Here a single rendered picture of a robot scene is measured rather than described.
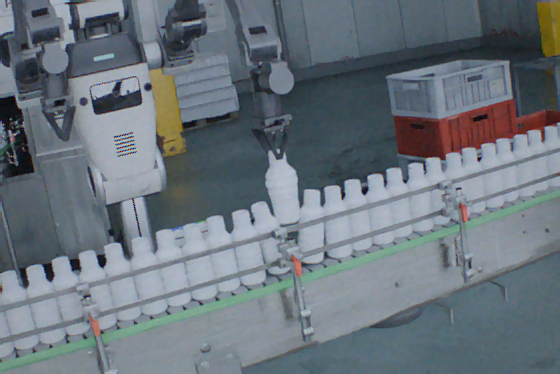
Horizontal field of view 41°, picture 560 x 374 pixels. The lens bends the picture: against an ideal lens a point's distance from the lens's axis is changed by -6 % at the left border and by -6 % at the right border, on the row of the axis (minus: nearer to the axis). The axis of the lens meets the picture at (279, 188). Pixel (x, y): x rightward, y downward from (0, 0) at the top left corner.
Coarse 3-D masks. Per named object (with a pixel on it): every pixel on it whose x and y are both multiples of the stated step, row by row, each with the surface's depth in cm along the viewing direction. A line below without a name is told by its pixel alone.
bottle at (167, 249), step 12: (168, 240) 166; (156, 252) 168; (168, 252) 166; (180, 252) 167; (180, 264) 167; (168, 276) 167; (180, 276) 168; (168, 288) 168; (180, 288) 168; (168, 300) 168; (180, 300) 168
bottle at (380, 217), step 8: (368, 176) 187; (376, 176) 187; (368, 184) 186; (376, 184) 184; (368, 192) 186; (376, 192) 185; (384, 192) 185; (368, 200) 185; (376, 200) 184; (376, 208) 185; (384, 208) 185; (376, 216) 185; (384, 216) 185; (376, 224) 186; (384, 224) 185; (392, 224) 187; (392, 232) 187; (376, 240) 187; (384, 240) 186; (392, 240) 187
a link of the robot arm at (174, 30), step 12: (180, 0) 206; (192, 0) 206; (168, 12) 211; (180, 12) 208; (192, 12) 209; (204, 12) 212; (168, 24) 213; (180, 24) 211; (204, 24) 214; (168, 36) 216; (180, 36) 212
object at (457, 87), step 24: (408, 72) 434; (432, 72) 443; (456, 72) 401; (480, 72) 411; (504, 72) 421; (408, 96) 416; (432, 96) 398; (456, 96) 404; (480, 96) 413; (504, 96) 422
